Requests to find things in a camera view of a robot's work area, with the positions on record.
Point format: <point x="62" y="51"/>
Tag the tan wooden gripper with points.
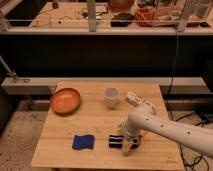
<point x="126" y="145"/>

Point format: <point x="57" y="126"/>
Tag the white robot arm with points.
<point x="196" y="138"/>

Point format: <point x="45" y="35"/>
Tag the translucent plastic cup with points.
<point x="111" y="97"/>

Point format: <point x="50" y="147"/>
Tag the orange ceramic bowl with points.
<point x="65" y="101"/>

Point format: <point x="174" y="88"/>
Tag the orange carrot toy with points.
<point x="143" y="133"/>

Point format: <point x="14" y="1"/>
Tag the white tube bottle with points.
<point x="133" y="99"/>

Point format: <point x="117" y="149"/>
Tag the blue cloth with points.
<point x="83" y="142"/>

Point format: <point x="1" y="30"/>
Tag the black object on bench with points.
<point x="122" y="20"/>

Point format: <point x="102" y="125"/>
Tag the wooden background workbench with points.
<point x="75" y="15"/>

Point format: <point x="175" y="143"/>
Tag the grey metal shelf rail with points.
<point x="47" y="85"/>

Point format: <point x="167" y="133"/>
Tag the aluminium frame post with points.
<point x="91" y="8"/>

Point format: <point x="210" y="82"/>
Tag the metal clamp bracket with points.
<point x="12" y="74"/>

